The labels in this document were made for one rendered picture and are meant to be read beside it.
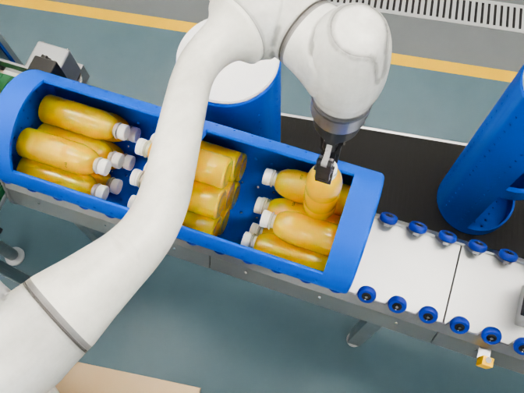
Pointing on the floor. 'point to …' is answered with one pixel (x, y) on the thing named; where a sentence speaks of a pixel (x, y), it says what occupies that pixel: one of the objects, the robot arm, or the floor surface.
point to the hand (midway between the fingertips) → (327, 163)
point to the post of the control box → (12, 273)
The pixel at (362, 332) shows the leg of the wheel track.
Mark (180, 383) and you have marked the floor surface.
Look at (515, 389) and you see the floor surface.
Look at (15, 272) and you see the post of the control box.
